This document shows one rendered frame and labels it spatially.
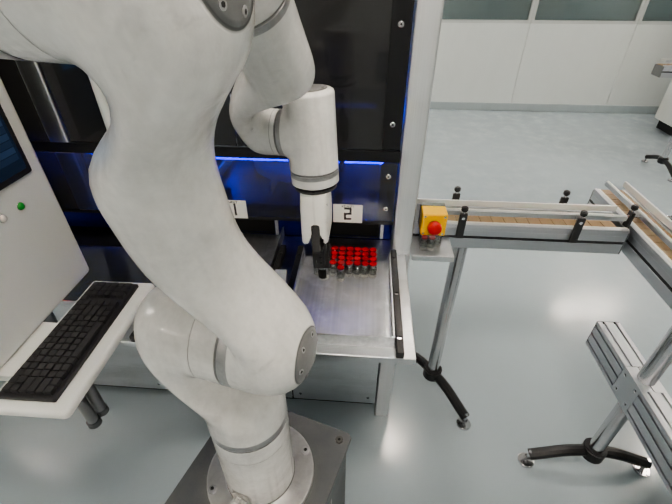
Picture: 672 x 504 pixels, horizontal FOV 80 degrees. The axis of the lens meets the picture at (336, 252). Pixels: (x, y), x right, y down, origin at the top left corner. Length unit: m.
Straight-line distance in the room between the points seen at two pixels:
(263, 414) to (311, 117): 0.44
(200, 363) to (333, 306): 0.60
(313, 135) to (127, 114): 0.42
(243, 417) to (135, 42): 0.48
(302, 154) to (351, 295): 0.52
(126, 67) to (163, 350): 0.35
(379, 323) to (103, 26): 0.88
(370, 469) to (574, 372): 1.12
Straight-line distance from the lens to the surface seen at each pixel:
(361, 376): 1.67
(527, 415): 2.07
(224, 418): 0.60
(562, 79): 6.24
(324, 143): 0.66
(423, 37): 1.01
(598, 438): 1.85
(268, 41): 0.47
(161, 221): 0.33
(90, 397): 1.81
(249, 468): 0.69
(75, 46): 0.26
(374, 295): 1.09
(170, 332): 0.51
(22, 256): 1.30
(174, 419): 2.01
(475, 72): 5.87
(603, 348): 1.73
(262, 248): 1.27
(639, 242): 1.53
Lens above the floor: 1.61
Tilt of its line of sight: 36 degrees down
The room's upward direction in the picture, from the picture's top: straight up
